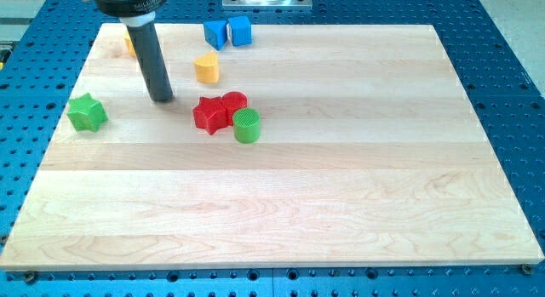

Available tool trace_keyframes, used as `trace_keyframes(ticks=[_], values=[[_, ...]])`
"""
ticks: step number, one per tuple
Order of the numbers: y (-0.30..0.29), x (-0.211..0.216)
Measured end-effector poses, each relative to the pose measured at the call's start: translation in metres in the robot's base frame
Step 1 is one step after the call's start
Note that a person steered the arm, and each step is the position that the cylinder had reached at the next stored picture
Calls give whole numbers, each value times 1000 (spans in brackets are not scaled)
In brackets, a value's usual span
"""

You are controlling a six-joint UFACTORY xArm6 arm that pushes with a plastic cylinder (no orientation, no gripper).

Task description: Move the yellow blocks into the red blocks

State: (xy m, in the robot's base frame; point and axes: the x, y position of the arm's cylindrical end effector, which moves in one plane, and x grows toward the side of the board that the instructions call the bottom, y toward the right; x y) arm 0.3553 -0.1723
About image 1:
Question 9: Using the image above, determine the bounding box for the red star block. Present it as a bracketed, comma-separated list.
[192, 97, 228, 135]

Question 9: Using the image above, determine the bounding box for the yellow block behind rod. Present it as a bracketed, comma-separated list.
[123, 32, 136, 58]

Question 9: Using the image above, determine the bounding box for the yellow heart block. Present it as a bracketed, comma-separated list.
[193, 52, 220, 83]

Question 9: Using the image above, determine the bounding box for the blue cube block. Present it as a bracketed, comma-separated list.
[228, 15, 253, 47]

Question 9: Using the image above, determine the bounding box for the blue triangular block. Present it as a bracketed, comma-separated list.
[203, 20, 228, 50]

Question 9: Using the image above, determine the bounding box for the red cylinder block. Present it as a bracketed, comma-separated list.
[221, 91, 248, 126]

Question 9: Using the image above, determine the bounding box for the light wooden board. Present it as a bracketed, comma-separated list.
[1, 24, 544, 271]

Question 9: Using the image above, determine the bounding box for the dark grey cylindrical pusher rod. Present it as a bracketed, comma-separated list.
[128, 21, 174, 102]

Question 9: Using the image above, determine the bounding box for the green star block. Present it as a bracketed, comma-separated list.
[66, 93, 108, 133]

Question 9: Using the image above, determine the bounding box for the green cylinder block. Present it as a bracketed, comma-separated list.
[232, 107, 261, 144]

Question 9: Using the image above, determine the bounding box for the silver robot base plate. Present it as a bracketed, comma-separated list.
[221, 0, 313, 11]

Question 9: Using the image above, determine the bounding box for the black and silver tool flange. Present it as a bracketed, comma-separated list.
[83, 0, 167, 27]

